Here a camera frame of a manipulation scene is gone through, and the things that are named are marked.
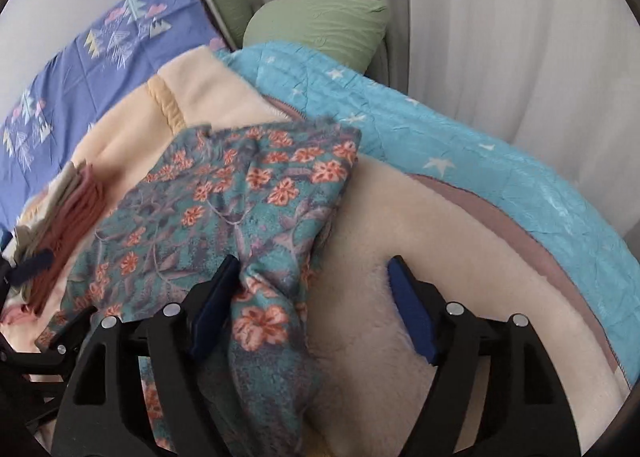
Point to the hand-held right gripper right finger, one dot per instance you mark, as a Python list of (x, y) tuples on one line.
[(415, 312)]

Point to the white curtain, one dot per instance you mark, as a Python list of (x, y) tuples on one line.
[(500, 37)]

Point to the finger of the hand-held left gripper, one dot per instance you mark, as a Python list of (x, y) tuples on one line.
[(32, 267), (50, 354)]

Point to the teal floral garment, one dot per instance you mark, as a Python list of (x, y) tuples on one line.
[(240, 207)]

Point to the light blue star quilt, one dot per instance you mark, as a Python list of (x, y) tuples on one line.
[(450, 137)]

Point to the cream fleece blanket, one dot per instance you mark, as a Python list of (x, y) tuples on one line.
[(400, 217)]

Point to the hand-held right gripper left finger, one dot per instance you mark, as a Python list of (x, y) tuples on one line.
[(215, 307)]

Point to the green pillow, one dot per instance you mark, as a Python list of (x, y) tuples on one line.
[(320, 22), (227, 2)]

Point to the blue tree print pillow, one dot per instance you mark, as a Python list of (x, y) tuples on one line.
[(75, 87)]

